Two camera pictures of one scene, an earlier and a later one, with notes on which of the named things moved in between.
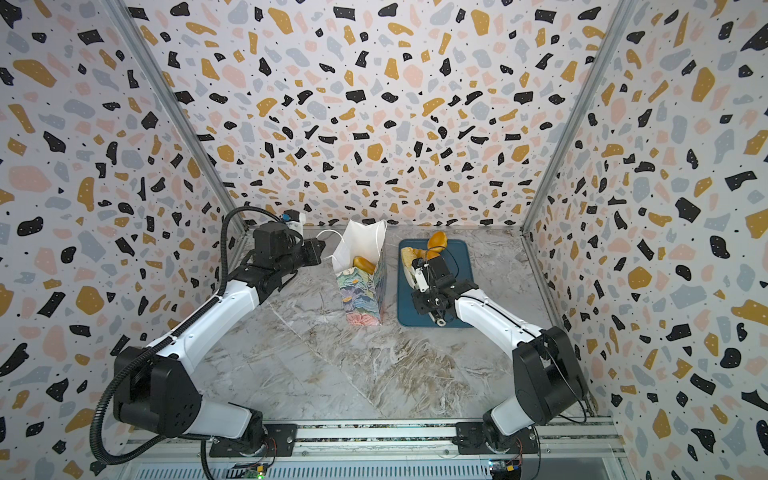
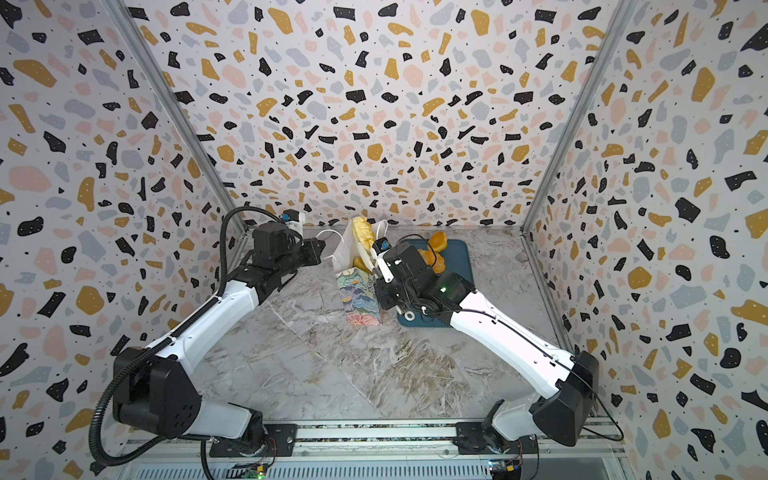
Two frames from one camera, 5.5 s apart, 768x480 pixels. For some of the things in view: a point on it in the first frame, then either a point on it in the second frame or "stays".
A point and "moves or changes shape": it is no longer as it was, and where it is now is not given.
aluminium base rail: x=559 y=450 stays
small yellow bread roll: x=363 y=264 stays
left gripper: x=313 y=251 stays
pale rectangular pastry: x=408 y=255 moves or changes shape
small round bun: x=438 y=239 stays
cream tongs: x=410 y=276 moves or changes shape
